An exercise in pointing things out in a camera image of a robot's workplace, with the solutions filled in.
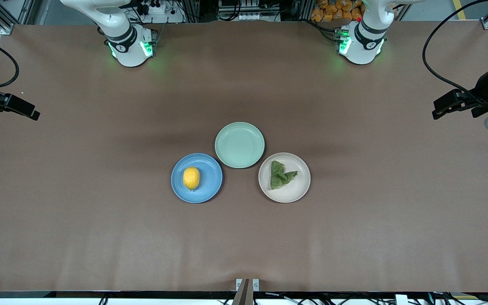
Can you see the green lettuce leaf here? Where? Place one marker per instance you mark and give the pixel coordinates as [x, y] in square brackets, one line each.
[278, 177]

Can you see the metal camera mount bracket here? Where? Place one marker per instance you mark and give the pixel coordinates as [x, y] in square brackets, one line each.
[247, 290]

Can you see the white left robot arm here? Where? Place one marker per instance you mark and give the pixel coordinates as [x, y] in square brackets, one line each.
[364, 42]

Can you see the yellow lemon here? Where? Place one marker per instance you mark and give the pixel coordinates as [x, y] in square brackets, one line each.
[191, 178]

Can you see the light green plate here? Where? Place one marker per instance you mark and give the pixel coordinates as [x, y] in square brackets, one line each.
[239, 145]

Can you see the blue plate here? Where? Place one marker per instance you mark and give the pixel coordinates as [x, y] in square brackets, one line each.
[212, 178]

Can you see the white power strip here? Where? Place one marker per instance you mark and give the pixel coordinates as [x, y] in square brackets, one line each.
[161, 12]

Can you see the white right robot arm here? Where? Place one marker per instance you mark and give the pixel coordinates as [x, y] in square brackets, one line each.
[127, 42]

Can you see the orange packaged snacks pile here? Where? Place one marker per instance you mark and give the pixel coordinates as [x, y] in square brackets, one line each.
[333, 10]

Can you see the beige plate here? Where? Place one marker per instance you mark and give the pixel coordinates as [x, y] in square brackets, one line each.
[301, 182]

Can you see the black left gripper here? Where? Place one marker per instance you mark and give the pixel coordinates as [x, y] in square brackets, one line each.
[483, 86]

